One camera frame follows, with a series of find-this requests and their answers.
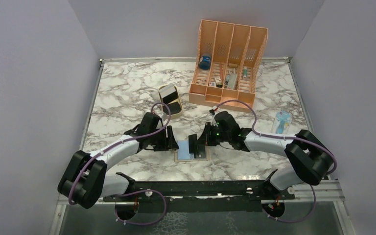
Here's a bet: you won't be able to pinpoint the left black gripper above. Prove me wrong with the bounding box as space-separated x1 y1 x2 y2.
148 125 179 151

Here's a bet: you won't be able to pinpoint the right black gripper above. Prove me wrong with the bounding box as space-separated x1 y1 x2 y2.
196 122 231 146

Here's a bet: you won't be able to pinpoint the black credit card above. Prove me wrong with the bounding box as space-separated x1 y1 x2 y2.
194 145 207 160

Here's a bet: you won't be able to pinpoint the beige leather card holder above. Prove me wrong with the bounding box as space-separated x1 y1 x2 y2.
174 140 211 163

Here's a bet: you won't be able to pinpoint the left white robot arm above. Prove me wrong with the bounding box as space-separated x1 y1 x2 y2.
57 112 179 209

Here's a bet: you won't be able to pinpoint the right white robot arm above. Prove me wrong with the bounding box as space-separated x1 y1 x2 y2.
189 111 336 199

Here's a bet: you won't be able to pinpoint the beige tray with cards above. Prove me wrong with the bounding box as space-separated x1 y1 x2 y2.
158 84 183 119

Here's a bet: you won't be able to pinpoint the white card stack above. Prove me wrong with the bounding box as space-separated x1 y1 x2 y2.
158 84 176 98

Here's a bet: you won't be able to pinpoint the small items in organizer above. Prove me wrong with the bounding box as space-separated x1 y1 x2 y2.
208 67 237 90

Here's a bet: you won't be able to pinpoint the blue packaged item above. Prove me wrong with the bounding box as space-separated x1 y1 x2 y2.
271 111 292 134

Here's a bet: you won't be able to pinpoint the blue round jar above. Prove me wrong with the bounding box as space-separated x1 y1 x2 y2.
198 53 212 71

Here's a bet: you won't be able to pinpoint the orange plastic desk organizer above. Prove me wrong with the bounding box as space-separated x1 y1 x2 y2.
189 20 268 113

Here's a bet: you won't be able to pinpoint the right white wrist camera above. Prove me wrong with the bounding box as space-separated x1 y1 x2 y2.
210 110 218 126

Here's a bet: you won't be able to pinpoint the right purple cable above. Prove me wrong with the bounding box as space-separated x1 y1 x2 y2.
209 99 338 176

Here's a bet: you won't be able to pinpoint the purple cable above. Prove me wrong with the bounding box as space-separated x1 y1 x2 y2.
209 99 338 176
68 102 172 206

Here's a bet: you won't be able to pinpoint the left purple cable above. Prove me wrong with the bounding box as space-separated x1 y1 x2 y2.
68 102 172 206

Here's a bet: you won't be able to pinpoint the black mounting base rail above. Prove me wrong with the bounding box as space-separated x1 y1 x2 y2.
58 180 344 213

